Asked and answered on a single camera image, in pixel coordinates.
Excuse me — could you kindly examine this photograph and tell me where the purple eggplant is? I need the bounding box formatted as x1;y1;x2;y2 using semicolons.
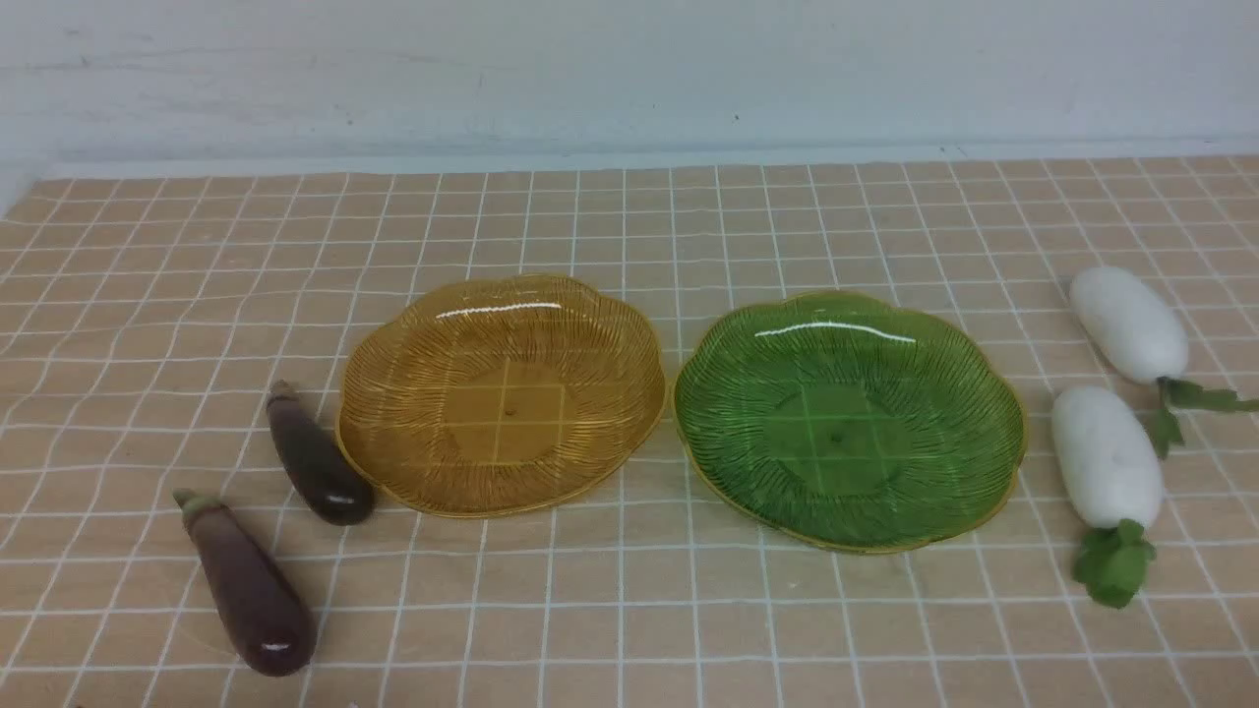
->
172;488;319;678
264;380;375;527

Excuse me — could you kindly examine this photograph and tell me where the white radish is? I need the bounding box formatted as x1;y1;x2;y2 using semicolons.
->
1050;385;1166;608
1066;267;1258;460

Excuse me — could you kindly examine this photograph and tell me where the amber plastic plate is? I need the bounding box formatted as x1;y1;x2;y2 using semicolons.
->
334;273;670;518

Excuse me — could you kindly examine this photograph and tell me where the green plastic plate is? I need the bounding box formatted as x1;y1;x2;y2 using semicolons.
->
674;290;1029;556

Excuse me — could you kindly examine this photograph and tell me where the checkered beige tablecloth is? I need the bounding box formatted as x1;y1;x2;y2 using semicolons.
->
1;155;1256;707

